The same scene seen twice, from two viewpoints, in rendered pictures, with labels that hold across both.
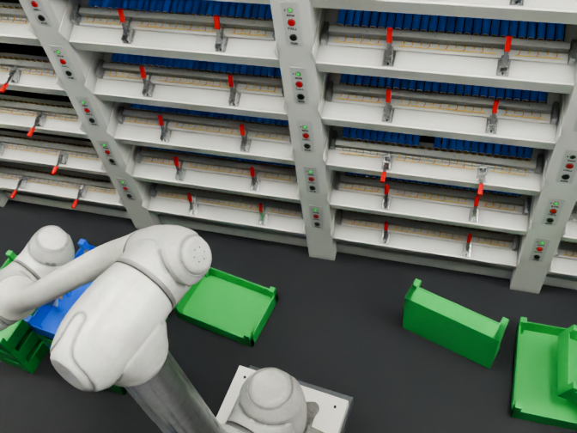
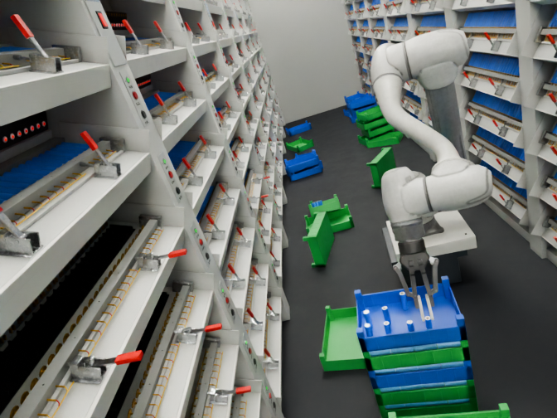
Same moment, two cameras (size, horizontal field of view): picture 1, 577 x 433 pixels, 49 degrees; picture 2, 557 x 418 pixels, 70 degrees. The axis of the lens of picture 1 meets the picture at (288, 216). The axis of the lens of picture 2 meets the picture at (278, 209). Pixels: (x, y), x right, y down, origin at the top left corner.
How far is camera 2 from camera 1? 229 cm
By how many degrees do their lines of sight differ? 80
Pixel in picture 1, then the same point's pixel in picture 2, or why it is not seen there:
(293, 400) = not seen: hidden behind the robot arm
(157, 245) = (388, 47)
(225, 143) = (244, 254)
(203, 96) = (225, 214)
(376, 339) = (337, 271)
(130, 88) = (215, 247)
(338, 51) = not seen: hidden behind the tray
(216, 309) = (354, 346)
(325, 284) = (309, 303)
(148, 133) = (236, 297)
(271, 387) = not seen: hidden behind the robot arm
